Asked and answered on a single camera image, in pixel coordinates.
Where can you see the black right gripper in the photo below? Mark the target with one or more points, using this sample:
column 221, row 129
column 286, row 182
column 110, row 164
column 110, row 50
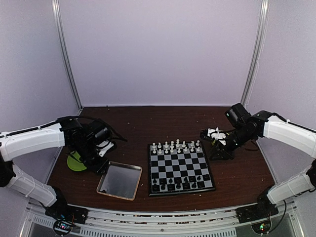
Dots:
column 226, row 154

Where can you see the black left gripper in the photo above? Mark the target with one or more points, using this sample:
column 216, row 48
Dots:
column 99, row 167

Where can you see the black and grey chessboard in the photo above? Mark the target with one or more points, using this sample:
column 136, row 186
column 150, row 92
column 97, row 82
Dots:
column 169, row 160

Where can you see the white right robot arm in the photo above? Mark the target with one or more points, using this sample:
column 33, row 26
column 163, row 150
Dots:
column 268, row 125

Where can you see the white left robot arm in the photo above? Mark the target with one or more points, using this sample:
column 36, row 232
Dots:
column 90, row 140

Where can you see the green plate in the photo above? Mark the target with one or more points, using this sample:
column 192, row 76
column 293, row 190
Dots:
column 74, row 163

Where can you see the metal tray with wood rim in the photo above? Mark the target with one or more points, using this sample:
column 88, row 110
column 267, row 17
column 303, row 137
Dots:
column 120, row 181

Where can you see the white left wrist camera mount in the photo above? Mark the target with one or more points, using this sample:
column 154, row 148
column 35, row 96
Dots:
column 103, row 148

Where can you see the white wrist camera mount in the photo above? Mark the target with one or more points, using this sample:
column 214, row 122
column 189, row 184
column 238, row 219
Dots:
column 217, row 135
column 103, row 148

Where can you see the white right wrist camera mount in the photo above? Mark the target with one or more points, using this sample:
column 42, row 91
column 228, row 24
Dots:
column 217, row 135

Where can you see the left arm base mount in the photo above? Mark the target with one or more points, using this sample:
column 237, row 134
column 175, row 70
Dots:
column 65, row 221

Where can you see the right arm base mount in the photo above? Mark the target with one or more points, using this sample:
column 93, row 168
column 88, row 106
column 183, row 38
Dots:
column 256, row 214

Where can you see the aluminium front rail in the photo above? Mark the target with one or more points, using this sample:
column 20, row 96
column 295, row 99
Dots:
column 220, row 222

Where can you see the right aluminium frame post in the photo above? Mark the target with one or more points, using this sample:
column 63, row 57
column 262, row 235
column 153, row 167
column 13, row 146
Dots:
column 258, row 46

